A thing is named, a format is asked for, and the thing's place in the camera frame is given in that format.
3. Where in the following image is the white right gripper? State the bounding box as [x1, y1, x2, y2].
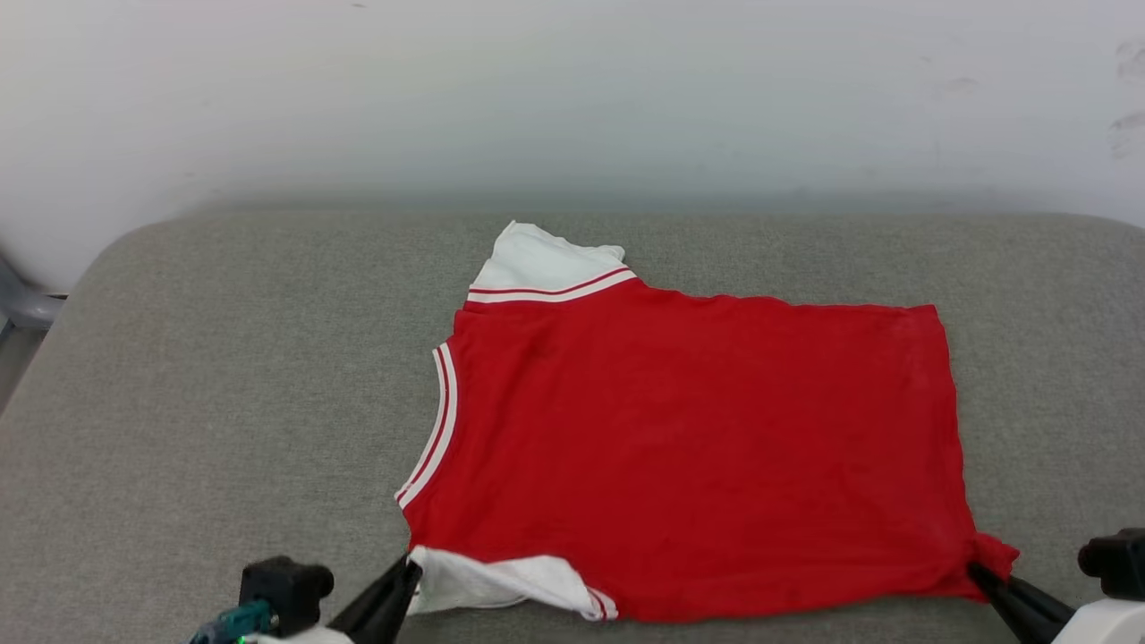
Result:
[967, 561, 1145, 644]

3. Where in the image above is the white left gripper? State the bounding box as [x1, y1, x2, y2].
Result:
[242, 555, 424, 644]

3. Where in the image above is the red and white t-shirt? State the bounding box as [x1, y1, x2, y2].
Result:
[394, 220, 1021, 624]

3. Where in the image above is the black cable with teal plug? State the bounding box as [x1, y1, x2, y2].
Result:
[186, 599, 274, 644]

